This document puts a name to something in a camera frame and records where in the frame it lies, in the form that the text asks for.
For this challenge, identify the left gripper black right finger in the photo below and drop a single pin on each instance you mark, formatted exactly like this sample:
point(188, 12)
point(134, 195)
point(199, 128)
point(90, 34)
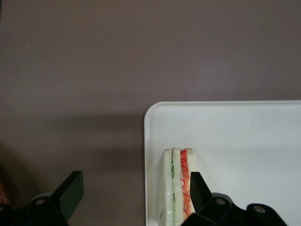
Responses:
point(200, 195)

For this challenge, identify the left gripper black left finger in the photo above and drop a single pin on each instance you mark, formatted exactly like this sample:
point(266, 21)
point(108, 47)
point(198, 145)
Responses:
point(68, 193)

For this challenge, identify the triangle sandwich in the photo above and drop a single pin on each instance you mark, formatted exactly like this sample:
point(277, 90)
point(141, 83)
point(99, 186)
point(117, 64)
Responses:
point(168, 179)

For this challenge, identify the cream plastic tray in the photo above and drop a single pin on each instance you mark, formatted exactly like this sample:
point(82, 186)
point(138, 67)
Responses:
point(235, 141)

